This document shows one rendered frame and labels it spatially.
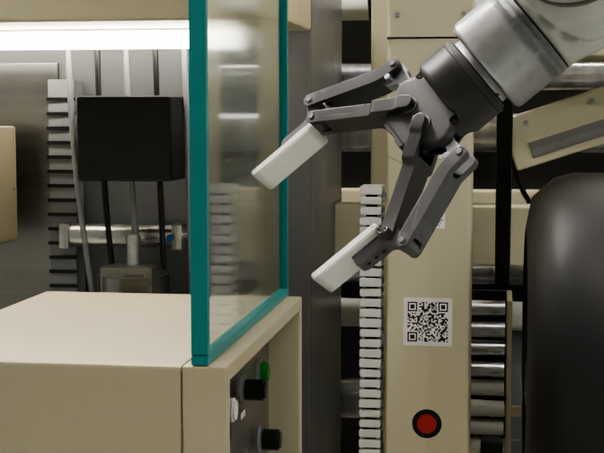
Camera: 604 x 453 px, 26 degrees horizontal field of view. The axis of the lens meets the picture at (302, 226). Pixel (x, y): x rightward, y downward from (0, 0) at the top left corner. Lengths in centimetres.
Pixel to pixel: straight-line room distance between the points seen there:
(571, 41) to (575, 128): 131
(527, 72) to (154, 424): 60
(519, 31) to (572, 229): 86
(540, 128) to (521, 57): 132
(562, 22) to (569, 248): 86
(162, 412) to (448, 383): 71
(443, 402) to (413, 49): 54
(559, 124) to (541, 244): 51
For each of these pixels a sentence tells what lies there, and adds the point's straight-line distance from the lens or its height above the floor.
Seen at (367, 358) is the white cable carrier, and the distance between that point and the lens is 208.
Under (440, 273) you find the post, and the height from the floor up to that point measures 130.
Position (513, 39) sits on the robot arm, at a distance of 108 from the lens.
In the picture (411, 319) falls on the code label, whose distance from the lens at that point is 204.
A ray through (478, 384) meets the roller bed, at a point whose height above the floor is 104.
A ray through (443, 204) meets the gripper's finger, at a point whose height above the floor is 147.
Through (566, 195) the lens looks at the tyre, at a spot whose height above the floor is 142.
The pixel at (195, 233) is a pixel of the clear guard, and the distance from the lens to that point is 140.
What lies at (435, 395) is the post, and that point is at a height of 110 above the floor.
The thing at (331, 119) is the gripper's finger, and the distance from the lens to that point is 117.
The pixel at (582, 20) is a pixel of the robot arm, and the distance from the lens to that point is 107.
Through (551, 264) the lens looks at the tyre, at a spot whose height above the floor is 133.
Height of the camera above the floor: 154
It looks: 5 degrees down
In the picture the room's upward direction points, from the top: straight up
